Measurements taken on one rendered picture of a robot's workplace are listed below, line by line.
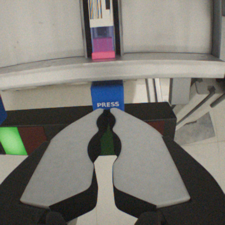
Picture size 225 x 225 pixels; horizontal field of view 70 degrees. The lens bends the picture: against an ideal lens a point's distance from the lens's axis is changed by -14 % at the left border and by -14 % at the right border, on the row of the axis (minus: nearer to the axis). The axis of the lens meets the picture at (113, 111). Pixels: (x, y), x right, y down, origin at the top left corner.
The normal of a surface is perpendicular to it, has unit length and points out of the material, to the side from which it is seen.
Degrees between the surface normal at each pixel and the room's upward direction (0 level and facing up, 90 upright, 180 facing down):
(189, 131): 0
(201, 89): 0
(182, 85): 46
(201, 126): 0
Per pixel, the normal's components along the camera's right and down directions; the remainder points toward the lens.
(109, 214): -0.04, -0.29
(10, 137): 0.00, 0.48
